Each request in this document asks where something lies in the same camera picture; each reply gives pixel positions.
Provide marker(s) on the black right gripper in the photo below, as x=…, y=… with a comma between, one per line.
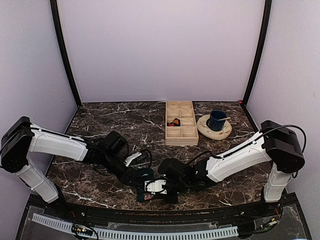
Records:
x=173, y=199

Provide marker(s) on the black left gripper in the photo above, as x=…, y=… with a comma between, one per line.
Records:
x=127, y=175

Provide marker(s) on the dark green sock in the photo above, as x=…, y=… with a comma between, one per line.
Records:
x=146, y=175

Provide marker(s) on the black red yellow argyle sock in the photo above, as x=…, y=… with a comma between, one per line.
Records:
x=174, y=123

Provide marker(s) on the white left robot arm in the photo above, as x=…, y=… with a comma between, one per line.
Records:
x=24, y=138

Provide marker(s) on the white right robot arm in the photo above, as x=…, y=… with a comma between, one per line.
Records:
x=274, y=142

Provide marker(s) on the wooden compartment tray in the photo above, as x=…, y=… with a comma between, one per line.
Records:
x=187, y=133

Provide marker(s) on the beige ceramic plate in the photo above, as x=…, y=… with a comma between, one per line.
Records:
x=207, y=132

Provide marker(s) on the blue enamel mug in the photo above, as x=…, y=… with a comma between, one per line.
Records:
x=216, y=120

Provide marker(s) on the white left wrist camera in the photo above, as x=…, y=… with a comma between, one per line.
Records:
x=132, y=157

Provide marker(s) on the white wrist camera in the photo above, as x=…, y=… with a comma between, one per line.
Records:
x=132, y=157
x=153, y=187

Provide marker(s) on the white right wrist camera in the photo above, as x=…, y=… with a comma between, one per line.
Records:
x=153, y=187

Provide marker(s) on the white slotted cable duct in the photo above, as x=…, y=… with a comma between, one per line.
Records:
x=134, y=232

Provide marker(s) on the black front table rail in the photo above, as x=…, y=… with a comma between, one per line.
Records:
x=223, y=215

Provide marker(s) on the black right frame post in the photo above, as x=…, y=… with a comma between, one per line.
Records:
x=258, y=52

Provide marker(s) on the black frame post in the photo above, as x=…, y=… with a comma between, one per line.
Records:
x=63, y=51
x=258, y=52

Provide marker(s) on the black left frame post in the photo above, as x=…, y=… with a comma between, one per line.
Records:
x=63, y=51

